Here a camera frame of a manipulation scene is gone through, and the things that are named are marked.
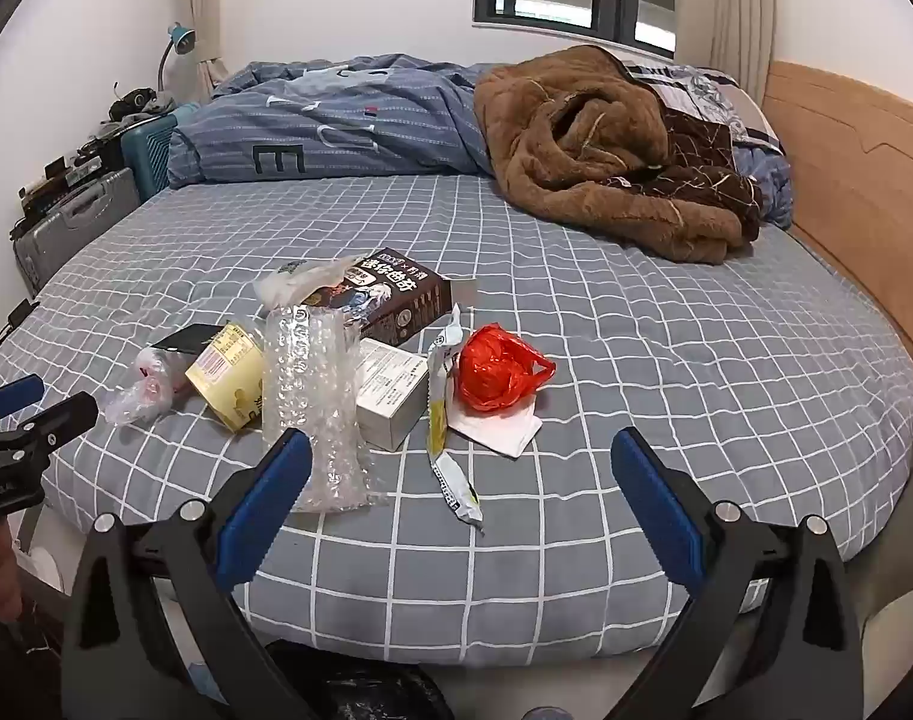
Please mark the blue striped duvet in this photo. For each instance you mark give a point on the blue striped duvet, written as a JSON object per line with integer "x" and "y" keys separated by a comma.
{"x": 336, "y": 127}

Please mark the wooden headboard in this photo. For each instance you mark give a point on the wooden headboard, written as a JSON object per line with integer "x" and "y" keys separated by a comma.
{"x": 861, "y": 187}

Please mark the red plastic bag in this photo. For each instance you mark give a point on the red plastic bag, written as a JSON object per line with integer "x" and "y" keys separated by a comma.
{"x": 494, "y": 371}

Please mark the teal plastic crate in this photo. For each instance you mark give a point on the teal plastic crate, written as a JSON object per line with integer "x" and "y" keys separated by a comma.
{"x": 148, "y": 154}

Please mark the wide beige curtain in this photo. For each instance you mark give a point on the wide beige curtain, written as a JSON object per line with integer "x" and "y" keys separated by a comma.
{"x": 726, "y": 15}

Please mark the clear pink wrapper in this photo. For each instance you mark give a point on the clear pink wrapper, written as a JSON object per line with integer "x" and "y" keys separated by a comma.
{"x": 145, "y": 390}

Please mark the patterned pillow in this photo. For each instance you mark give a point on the patterned pillow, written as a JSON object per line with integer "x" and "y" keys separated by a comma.
{"x": 704, "y": 90}

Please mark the bubble wrap sheet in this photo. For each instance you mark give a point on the bubble wrap sheet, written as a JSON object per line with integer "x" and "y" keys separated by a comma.
{"x": 310, "y": 382}

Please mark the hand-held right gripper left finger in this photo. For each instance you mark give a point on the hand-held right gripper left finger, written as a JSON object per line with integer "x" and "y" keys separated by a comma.
{"x": 265, "y": 495}

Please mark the clear plastic bag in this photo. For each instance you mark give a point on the clear plastic bag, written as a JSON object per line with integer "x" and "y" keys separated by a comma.
{"x": 298, "y": 281}

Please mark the brown fleece blanket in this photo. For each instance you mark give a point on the brown fleece blanket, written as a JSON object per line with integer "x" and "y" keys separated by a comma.
{"x": 576, "y": 187}

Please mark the brown snack box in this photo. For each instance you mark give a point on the brown snack box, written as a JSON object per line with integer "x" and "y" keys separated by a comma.
{"x": 404, "y": 300}

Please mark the dark brown furniture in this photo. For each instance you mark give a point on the dark brown furniture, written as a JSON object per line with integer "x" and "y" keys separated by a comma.
{"x": 21, "y": 667}

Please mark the white paper tissue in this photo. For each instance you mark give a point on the white paper tissue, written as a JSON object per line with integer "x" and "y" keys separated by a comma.
{"x": 501, "y": 431}

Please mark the black packet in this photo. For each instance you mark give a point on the black packet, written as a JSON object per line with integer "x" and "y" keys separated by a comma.
{"x": 186, "y": 339}

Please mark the yellow snack packet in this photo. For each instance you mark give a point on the yellow snack packet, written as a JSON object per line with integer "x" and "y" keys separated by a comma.
{"x": 227, "y": 379}

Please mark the yellow white snack wrapper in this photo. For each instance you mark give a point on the yellow white snack wrapper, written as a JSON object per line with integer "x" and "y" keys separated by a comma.
{"x": 437, "y": 405}

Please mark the grey suitcase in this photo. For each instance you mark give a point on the grey suitcase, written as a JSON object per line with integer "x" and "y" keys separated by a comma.
{"x": 81, "y": 217}

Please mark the stack of dark boxes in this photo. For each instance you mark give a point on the stack of dark boxes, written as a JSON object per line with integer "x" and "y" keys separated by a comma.
{"x": 66, "y": 169}

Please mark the blue slipper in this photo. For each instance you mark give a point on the blue slipper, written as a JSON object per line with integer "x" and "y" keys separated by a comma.
{"x": 548, "y": 713}
{"x": 202, "y": 681}

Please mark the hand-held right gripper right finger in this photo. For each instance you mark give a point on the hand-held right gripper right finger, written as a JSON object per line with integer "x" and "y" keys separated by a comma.
{"x": 655, "y": 502}

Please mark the white cardboard box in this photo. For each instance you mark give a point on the white cardboard box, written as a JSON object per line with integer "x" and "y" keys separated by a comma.
{"x": 389, "y": 397}

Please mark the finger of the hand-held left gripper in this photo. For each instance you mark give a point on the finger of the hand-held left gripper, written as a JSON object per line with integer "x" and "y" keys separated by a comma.
{"x": 62, "y": 416}
{"x": 12, "y": 396}

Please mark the blue desk lamp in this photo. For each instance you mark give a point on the blue desk lamp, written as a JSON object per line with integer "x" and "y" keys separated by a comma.
{"x": 180, "y": 36}

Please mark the bed with grey checked sheet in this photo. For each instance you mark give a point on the bed with grey checked sheet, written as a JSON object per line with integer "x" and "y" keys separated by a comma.
{"x": 651, "y": 405}

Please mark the white round object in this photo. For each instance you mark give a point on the white round object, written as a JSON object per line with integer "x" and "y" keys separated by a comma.
{"x": 43, "y": 566}

